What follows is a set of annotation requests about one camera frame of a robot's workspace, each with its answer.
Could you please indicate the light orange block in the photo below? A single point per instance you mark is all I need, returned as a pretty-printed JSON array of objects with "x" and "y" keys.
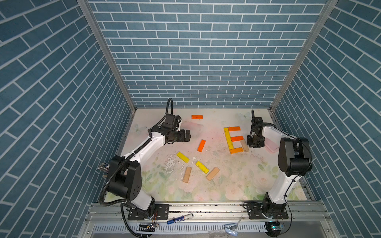
[{"x": 236, "y": 150}]

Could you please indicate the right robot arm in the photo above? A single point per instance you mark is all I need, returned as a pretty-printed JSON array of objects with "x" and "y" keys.
[{"x": 294, "y": 161}]

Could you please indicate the small circuit board green led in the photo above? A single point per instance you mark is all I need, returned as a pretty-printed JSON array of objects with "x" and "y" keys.
[{"x": 273, "y": 229}]

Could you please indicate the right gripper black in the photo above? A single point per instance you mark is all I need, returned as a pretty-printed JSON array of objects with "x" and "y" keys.
[{"x": 249, "y": 143}]

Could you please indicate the pink eraser box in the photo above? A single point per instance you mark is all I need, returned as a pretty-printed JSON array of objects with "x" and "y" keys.
[{"x": 271, "y": 146}]

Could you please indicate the wire connector bundle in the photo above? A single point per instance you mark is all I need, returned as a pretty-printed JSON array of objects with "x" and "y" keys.
[{"x": 147, "y": 227}]

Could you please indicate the clear tape scraps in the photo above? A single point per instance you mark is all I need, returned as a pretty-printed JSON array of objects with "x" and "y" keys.
[{"x": 228, "y": 231}]

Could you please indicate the yellow block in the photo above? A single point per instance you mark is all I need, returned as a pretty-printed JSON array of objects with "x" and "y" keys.
[
  {"x": 202, "y": 167},
  {"x": 230, "y": 143},
  {"x": 227, "y": 134},
  {"x": 183, "y": 157}
]

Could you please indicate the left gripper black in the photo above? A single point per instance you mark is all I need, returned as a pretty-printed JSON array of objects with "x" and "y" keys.
[{"x": 182, "y": 138}]

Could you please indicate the blue handled screwdriver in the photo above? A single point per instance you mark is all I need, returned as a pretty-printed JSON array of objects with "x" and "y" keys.
[{"x": 180, "y": 219}]

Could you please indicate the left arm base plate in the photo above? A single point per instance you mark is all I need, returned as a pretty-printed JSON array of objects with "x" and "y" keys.
[{"x": 157, "y": 211}]

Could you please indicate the aluminium front rail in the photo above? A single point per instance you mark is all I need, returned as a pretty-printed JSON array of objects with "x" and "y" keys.
[{"x": 217, "y": 211}]

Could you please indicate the natural wood block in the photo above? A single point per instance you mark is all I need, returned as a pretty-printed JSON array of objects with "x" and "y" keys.
[
  {"x": 244, "y": 146},
  {"x": 187, "y": 175},
  {"x": 212, "y": 174}
]

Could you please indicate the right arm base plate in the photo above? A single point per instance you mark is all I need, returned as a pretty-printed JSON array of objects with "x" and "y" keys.
[{"x": 267, "y": 211}]

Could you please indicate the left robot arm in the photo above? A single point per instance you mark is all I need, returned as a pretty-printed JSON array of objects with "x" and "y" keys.
[{"x": 124, "y": 178}]

